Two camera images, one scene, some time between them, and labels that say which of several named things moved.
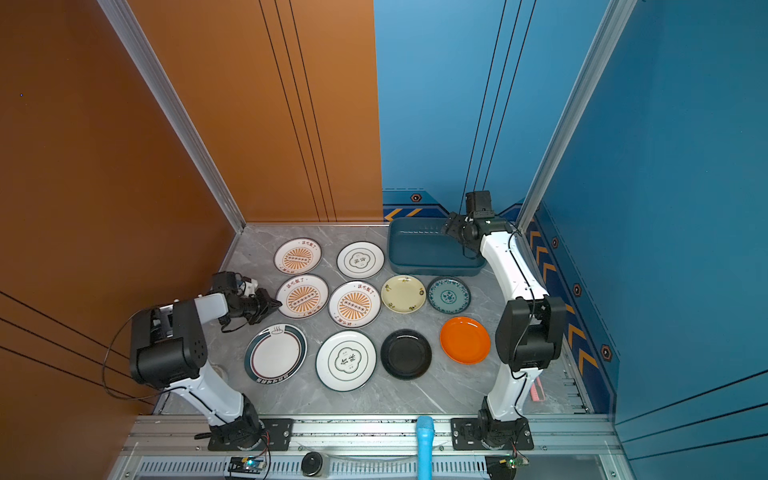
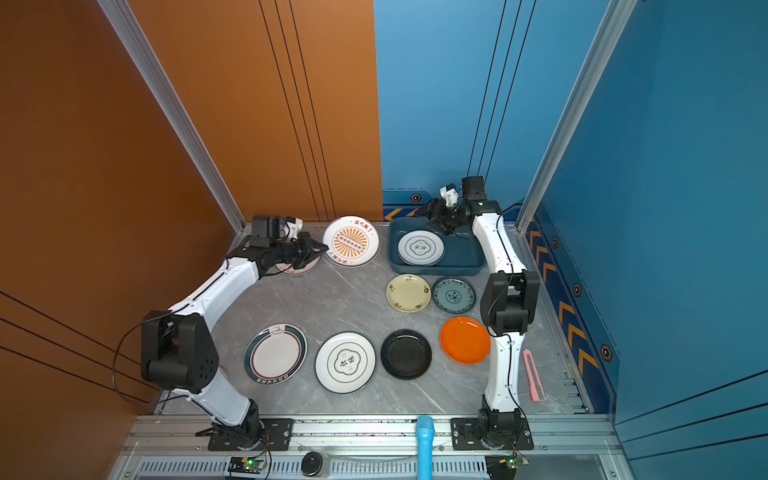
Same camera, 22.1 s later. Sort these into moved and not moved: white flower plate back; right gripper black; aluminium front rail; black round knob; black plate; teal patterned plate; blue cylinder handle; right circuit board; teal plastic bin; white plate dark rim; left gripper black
Moved: white flower plate back; left gripper black; right gripper black
Not moved: aluminium front rail; white plate dark rim; teal plastic bin; black plate; black round knob; teal patterned plate; blue cylinder handle; right circuit board
